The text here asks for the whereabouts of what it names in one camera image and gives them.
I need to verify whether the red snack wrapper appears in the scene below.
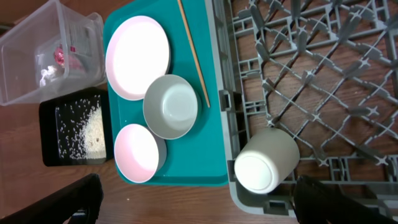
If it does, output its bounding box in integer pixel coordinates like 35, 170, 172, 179
54, 45, 83, 70

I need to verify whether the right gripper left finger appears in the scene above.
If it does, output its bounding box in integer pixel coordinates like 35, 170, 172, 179
1, 174, 104, 223

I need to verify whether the right wooden chopstick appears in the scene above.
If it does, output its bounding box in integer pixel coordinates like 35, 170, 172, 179
177, 0, 211, 108

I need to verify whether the white napkin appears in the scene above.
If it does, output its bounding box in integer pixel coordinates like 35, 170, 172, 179
39, 65, 65, 88

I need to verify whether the large white plate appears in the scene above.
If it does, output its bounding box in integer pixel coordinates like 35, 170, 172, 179
105, 16, 171, 101

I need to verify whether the black plastic tray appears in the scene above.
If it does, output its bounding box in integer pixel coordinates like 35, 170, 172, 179
39, 87, 114, 167

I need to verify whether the white rice pile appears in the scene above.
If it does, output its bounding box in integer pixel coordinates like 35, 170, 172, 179
57, 95, 107, 160

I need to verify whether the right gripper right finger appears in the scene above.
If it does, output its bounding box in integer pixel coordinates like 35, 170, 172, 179
293, 175, 397, 224

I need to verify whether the clear plastic bin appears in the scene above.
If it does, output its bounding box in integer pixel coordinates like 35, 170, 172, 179
1, 1, 106, 106

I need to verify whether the grey bowl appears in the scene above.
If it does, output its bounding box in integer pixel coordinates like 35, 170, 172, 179
143, 74, 202, 140

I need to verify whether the grey dishwasher rack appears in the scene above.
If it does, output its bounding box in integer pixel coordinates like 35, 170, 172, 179
205, 0, 397, 219

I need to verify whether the white cup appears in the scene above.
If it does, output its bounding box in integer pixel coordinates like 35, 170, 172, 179
234, 128, 300, 194

